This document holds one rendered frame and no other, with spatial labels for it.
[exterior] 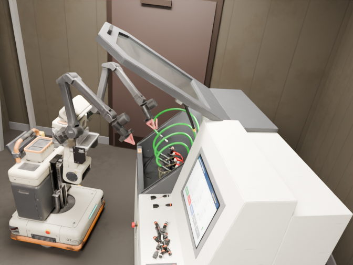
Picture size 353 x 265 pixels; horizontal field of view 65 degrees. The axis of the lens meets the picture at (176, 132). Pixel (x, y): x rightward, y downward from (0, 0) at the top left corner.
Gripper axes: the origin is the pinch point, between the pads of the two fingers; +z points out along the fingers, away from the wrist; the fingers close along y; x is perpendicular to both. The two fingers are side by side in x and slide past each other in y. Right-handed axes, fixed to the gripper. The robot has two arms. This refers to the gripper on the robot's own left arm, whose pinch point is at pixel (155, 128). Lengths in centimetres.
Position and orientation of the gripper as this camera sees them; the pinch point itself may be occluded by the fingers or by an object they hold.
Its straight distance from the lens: 215.7
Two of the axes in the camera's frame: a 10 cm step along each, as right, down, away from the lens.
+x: -7.2, 4.6, 5.2
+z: 4.6, 8.8, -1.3
